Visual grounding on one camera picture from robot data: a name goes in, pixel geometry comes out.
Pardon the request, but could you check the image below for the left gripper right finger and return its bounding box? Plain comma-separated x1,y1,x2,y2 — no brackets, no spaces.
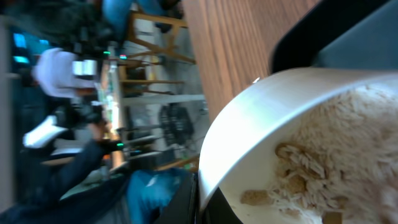
202,188,243,224

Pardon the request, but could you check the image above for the black plastic tray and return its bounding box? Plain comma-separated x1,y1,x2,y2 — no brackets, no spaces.
270,0,397,73

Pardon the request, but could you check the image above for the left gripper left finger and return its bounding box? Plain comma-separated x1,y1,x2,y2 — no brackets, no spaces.
160,173,198,224

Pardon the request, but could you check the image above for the white bowl with rice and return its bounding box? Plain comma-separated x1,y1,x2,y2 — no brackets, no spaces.
198,67,397,224

